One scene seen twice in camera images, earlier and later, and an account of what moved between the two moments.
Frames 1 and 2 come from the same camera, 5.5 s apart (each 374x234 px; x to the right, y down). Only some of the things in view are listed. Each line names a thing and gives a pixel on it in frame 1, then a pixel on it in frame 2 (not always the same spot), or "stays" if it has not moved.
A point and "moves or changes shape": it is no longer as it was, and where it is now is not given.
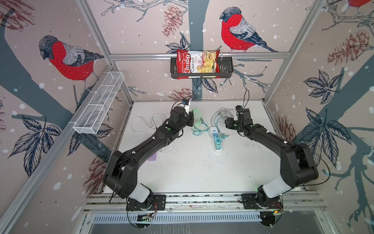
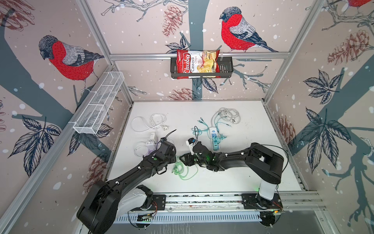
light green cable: [196, 132] moves or changes shape
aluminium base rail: [206, 202] stays
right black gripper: [228, 123] to [187, 158]
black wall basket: [226, 67] stays
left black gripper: [190, 123] to [174, 158]
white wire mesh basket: [91, 117] stays
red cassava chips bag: [201, 61] stays
